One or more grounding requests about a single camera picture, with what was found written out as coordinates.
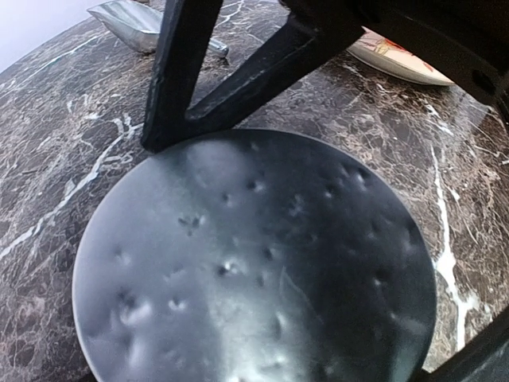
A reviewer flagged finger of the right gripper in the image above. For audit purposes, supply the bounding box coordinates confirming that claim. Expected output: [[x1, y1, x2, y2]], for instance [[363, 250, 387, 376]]
[[141, 0, 363, 153]]

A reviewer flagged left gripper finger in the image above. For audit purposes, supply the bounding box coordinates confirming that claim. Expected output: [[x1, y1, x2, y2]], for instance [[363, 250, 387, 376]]
[[421, 322, 508, 382]]

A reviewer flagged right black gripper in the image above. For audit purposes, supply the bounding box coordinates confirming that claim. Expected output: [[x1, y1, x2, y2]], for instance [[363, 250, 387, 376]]
[[283, 1, 508, 119]]

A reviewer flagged metal scoop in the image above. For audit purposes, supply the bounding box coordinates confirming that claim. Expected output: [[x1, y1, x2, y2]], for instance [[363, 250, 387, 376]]
[[87, 1, 229, 62]]

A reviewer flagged grey round plastic lid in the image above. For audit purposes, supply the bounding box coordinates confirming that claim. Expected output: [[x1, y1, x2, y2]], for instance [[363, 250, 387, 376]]
[[72, 130, 437, 381]]

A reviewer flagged beige floral plate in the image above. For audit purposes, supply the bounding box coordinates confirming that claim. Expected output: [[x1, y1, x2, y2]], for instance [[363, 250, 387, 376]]
[[347, 28, 454, 87]]

